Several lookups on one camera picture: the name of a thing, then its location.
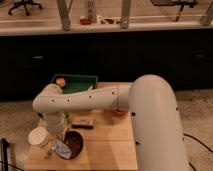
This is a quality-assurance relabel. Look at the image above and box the blue-grey triangular towel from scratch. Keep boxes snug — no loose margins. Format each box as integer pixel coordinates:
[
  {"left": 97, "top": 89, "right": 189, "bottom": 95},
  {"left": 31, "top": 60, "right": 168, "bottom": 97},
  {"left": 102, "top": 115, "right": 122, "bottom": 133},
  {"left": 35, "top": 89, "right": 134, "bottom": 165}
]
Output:
[{"left": 54, "top": 139, "right": 72, "bottom": 159}]

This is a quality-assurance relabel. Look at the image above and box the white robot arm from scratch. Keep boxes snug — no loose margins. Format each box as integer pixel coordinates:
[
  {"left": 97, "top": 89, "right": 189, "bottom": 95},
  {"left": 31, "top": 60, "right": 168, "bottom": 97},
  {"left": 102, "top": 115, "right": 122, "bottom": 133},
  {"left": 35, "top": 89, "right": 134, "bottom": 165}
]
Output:
[{"left": 33, "top": 75, "right": 189, "bottom": 171}]

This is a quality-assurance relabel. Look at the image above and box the purple bowl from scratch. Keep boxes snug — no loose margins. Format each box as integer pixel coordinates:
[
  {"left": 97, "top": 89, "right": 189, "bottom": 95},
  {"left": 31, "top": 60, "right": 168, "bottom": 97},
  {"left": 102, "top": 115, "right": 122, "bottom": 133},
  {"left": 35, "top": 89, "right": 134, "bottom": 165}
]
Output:
[{"left": 63, "top": 131, "right": 83, "bottom": 160}]

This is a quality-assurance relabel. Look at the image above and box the orange bowl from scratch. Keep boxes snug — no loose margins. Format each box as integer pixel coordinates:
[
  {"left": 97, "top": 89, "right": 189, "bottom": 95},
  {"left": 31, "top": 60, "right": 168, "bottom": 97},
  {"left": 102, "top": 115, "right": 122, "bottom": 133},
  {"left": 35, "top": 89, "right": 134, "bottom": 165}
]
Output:
[{"left": 111, "top": 110, "right": 128, "bottom": 116}]

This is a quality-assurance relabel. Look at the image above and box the small metal utensil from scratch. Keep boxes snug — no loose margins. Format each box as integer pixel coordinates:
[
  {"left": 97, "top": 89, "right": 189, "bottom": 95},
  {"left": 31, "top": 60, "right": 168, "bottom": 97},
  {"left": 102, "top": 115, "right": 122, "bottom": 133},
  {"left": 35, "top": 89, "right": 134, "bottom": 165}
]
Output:
[{"left": 44, "top": 146, "right": 55, "bottom": 159}]

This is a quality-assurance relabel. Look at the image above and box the green leafy vegetable toy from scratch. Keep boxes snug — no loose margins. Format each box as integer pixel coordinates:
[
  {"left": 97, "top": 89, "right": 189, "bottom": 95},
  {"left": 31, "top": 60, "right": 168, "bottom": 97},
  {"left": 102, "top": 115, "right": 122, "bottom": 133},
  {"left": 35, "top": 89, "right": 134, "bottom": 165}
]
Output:
[{"left": 65, "top": 112, "right": 71, "bottom": 124}]

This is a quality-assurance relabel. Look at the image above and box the wooden block with dark side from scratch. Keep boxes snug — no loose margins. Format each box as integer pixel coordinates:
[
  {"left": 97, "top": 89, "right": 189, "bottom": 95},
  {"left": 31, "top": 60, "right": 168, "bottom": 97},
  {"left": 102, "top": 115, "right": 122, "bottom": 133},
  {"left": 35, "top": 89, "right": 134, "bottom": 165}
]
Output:
[{"left": 72, "top": 117, "right": 94, "bottom": 129}]

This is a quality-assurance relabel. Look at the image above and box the black stand at left edge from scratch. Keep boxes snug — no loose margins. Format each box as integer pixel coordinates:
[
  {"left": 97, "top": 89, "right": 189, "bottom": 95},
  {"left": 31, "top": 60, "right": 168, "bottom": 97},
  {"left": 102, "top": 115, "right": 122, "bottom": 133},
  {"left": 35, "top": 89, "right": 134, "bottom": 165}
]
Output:
[{"left": 0, "top": 138, "right": 9, "bottom": 171}]

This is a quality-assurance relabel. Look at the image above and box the orange bread toy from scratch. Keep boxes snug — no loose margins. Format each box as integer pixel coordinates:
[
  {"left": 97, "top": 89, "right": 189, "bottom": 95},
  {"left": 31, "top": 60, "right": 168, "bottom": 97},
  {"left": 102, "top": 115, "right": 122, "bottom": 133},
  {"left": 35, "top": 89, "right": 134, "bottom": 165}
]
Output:
[{"left": 56, "top": 78, "right": 66, "bottom": 88}]

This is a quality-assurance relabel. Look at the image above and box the green plastic tray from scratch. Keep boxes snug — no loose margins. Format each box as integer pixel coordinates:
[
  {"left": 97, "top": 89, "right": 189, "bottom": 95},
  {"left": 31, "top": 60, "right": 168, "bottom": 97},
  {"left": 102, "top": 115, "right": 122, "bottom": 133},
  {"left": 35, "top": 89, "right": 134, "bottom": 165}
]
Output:
[{"left": 51, "top": 74, "right": 98, "bottom": 94}]

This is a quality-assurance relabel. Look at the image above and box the red object on shelf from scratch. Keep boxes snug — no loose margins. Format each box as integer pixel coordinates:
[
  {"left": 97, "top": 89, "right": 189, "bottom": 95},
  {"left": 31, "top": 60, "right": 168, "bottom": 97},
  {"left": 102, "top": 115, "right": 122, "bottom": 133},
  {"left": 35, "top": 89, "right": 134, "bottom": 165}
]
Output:
[{"left": 79, "top": 17, "right": 92, "bottom": 25}]

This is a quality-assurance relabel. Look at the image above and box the black cable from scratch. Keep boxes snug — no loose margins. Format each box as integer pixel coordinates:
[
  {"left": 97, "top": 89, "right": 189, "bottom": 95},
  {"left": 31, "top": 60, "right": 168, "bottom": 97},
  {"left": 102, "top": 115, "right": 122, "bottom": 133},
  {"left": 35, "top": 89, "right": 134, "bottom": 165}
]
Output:
[{"left": 183, "top": 132, "right": 213, "bottom": 171}]

